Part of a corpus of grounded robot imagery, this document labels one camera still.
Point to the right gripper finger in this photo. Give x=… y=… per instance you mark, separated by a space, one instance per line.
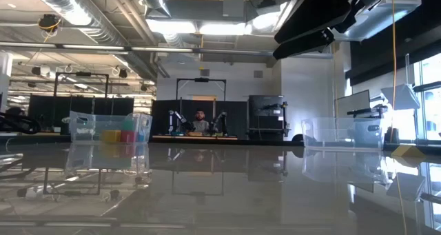
x=317 y=11
x=303 y=45

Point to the yellow wooden cube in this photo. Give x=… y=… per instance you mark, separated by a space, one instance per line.
x=408 y=152
x=111 y=136

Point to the blue wooden cube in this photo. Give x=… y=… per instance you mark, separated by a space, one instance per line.
x=140 y=138

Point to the teal wooden block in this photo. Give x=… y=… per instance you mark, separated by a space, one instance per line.
x=128 y=125

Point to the red wooden cube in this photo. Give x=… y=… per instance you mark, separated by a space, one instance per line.
x=128 y=136

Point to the computer monitor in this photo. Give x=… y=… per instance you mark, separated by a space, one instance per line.
x=351 y=104

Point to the black equipment cart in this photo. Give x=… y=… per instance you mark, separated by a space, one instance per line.
x=265 y=114

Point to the grey junction box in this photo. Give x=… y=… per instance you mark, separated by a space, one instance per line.
x=233 y=7

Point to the ceiling light panel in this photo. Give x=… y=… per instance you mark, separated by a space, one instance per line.
x=170 y=26
x=224 y=28

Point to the clear plastic bin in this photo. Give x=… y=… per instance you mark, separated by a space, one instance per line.
x=330 y=131
x=86 y=128

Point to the black desk equipment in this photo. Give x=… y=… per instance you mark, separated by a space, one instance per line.
x=367 y=111

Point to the black round object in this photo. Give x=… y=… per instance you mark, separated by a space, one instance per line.
x=297 y=138

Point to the grey horizontal pipe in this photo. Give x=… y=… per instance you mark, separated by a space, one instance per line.
x=206 y=51

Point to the black partition panel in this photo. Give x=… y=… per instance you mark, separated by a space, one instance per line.
x=48 y=107
x=234 y=118

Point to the white angled panel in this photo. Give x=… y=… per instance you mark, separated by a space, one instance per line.
x=401 y=97

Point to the person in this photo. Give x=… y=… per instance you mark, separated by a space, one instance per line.
x=15 y=111
x=200 y=119

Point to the black ceiling spotlight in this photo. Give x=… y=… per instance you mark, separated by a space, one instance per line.
x=123 y=73
x=36 y=70
x=144 y=87

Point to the distant wooden table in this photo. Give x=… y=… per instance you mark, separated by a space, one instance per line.
x=162 y=138

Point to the glossy white work board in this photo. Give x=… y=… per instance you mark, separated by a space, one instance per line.
x=220 y=193

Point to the wall vent grille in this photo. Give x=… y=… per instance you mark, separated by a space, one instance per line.
x=205 y=72
x=258 y=74

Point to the black gantry frame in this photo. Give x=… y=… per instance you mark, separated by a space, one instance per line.
x=201 y=80

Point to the silver round duct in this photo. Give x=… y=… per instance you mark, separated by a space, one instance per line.
x=155 y=0

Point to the large spiral duct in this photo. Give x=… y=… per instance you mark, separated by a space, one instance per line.
x=86 y=18

